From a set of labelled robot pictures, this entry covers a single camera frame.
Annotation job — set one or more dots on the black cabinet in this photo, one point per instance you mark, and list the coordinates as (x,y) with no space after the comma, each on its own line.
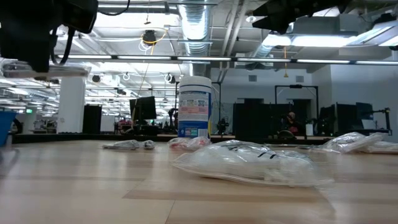
(92,119)

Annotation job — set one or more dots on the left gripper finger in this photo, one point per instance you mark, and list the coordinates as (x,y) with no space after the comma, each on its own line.
(28,49)

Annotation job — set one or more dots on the black workstation screens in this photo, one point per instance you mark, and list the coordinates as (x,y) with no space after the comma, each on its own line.
(342,118)

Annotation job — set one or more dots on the person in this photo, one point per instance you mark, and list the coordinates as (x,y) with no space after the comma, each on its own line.
(291,119)

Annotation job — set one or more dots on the red toothbrush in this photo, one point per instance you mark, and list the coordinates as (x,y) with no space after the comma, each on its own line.
(186,143)

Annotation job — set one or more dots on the vanity pack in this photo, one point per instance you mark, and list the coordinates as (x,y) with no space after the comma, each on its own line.
(348,143)
(248,165)
(387,148)

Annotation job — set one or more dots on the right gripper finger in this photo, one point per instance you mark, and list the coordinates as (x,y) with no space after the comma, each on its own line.
(278,24)
(270,10)

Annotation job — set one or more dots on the black gantry frame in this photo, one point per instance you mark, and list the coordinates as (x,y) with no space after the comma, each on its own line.
(295,86)

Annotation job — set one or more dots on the white waste bin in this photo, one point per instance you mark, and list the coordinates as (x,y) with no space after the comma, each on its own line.
(309,129)

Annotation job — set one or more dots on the black background monitor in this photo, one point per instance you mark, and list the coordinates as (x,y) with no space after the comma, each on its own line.
(143,109)

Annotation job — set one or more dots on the small background robot arm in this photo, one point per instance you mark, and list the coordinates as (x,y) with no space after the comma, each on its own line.
(222,125)

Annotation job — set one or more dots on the silver ventilation duct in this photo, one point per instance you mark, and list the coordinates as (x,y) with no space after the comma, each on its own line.
(194,31)

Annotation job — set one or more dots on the black partition panels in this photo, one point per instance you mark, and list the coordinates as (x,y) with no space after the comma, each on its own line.
(255,121)

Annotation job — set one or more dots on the white wipes canister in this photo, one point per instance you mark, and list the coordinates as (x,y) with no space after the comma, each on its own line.
(194,109)

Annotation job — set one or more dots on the white pillar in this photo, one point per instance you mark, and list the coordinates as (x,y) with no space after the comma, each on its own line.
(71,105)

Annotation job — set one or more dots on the blue plastic bin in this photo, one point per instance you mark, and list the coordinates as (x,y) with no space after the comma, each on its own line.
(6,127)

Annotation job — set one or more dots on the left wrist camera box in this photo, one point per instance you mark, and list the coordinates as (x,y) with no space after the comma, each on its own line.
(81,14)

